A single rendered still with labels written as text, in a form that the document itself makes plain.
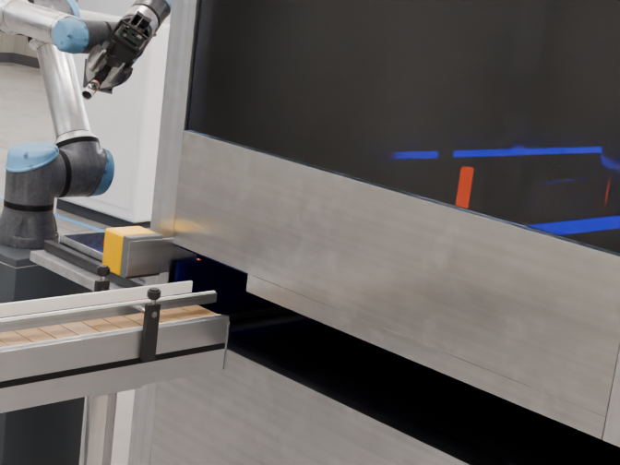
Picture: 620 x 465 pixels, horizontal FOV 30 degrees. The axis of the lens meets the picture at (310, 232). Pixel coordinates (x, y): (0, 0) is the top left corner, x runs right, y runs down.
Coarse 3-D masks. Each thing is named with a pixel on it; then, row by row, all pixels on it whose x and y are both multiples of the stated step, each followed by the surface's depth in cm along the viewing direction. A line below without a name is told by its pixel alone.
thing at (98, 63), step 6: (96, 54) 239; (102, 54) 237; (96, 60) 234; (102, 60) 239; (90, 66) 235; (96, 66) 237; (102, 66) 239; (90, 72) 235; (96, 72) 236; (90, 78) 234
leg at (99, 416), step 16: (96, 400) 179; (112, 400) 180; (96, 416) 179; (112, 416) 181; (96, 432) 180; (112, 432) 182; (80, 448) 182; (96, 448) 180; (112, 448) 183; (80, 464) 182; (96, 464) 181
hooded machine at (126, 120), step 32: (96, 0) 638; (128, 0) 624; (160, 32) 606; (160, 64) 611; (96, 96) 632; (128, 96) 616; (160, 96) 617; (96, 128) 634; (128, 128) 618; (128, 160) 621; (128, 192) 623; (128, 224) 633
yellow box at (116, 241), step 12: (108, 228) 196; (120, 228) 197; (132, 228) 198; (144, 228) 199; (108, 240) 195; (120, 240) 193; (132, 240) 191; (108, 252) 195; (120, 252) 193; (108, 264) 196; (120, 264) 193; (120, 276) 193; (132, 276) 193; (144, 276) 195
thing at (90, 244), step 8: (88, 232) 239; (96, 232) 240; (104, 232) 242; (64, 240) 233; (72, 240) 231; (80, 240) 238; (88, 240) 239; (96, 240) 240; (72, 248) 231; (80, 248) 229; (88, 248) 227; (96, 248) 240; (96, 256) 225; (144, 280) 214
